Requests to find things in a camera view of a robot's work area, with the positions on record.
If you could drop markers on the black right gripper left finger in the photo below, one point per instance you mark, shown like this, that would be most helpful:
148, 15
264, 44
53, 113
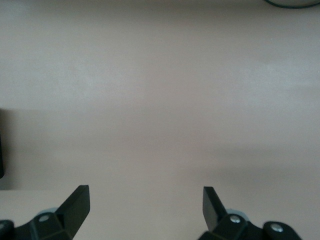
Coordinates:
72, 212

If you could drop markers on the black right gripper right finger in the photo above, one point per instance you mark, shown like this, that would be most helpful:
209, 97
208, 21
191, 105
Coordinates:
217, 220

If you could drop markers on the black plastic box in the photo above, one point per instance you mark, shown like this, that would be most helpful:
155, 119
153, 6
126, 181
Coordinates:
1, 155

